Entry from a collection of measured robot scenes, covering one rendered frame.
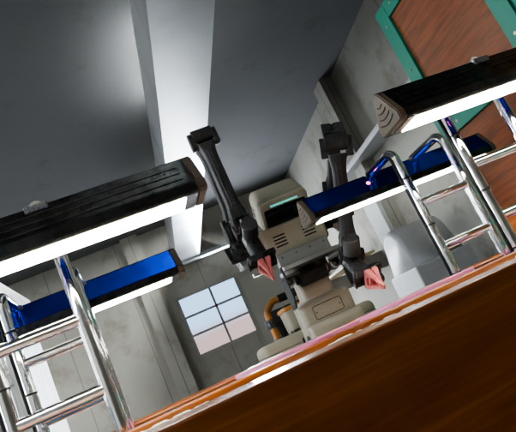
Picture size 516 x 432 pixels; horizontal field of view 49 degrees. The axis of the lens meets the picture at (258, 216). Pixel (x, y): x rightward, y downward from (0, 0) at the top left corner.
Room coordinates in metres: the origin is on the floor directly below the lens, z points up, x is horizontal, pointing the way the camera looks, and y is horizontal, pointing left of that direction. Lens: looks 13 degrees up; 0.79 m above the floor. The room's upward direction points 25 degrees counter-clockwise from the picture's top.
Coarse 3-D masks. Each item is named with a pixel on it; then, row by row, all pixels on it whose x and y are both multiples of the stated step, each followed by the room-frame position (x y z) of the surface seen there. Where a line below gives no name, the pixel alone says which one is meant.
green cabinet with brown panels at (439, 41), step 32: (384, 0) 1.98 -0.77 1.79; (416, 0) 1.86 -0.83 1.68; (448, 0) 1.73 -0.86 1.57; (480, 0) 1.63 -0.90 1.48; (512, 0) 1.53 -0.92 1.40; (384, 32) 2.07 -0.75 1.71; (416, 32) 1.93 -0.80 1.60; (448, 32) 1.80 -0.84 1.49; (480, 32) 1.69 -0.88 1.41; (512, 32) 1.58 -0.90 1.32; (416, 64) 2.01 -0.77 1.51; (448, 64) 1.88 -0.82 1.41; (512, 96) 1.71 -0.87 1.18; (480, 128) 1.90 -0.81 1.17; (512, 160) 1.85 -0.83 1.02; (512, 192) 1.92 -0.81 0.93
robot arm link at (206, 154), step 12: (216, 132) 1.97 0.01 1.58; (192, 144) 1.95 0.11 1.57; (204, 144) 1.95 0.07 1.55; (216, 144) 1.99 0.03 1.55; (204, 156) 1.97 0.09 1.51; (216, 156) 1.96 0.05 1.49; (216, 168) 1.95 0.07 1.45; (216, 180) 1.96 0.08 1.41; (228, 180) 1.96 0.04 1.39; (228, 192) 1.95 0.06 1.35; (228, 204) 1.95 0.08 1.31; (240, 204) 1.96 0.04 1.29; (228, 216) 1.97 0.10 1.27; (240, 216) 1.96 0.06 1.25
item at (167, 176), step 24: (168, 168) 0.82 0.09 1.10; (192, 168) 0.82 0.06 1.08; (96, 192) 0.79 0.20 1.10; (120, 192) 0.79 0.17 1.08; (144, 192) 0.79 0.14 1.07; (168, 192) 0.79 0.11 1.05; (192, 192) 0.81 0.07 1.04; (24, 216) 0.76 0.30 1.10; (48, 216) 0.76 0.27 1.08; (72, 216) 0.76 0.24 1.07; (96, 216) 0.76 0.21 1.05; (120, 216) 0.77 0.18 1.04; (0, 240) 0.73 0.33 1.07; (24, 240) 0.73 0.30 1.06; (48, 240) 0.74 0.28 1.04
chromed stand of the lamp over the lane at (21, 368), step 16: (80, 288) 1.15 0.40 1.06; (0, 304) 1.11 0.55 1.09; (16, 304) 1.23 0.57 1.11; (0, 320) 1.11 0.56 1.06; (16, 336) 1.11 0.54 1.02; (16, 352) 1.11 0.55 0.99; (48, 352) 1.13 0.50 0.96; (64, 352) 1.14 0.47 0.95; (16, 368) 1.11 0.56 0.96; (112, 368) 1.16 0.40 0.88; (32, 384) 1.11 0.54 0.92; (32, 400) 1.11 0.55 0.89; (96, 400) 1.14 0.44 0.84; (64, 416) 1.12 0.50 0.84; (128, 416) 1.15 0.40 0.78
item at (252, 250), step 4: (252, 244) 1.91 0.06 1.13; (256, 244) 1.91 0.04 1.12; (260, 244) 1.91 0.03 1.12; (248, 248) 1.92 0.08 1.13; (252, 248) 1.90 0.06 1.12; (256, 248) 1.90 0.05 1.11; (260, 248) 1.90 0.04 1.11; (264, 248) 1.91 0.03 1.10; (272, 248) 1.89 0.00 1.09; (252, 252) 1.90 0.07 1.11; (256, 252) 1.89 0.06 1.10; (260, 252) 1.88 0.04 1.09; (264, 252) 1.89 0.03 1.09; (268, 252) 1.89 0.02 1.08; (272, 252) 1.90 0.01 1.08; (252, 256) 1.88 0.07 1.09; (272, 256) 1.93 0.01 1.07; (248, 260) 1.87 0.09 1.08; (248, 264) 1.90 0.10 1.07; (256, 264) 1.92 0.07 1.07; (252, 268) 1.92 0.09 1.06
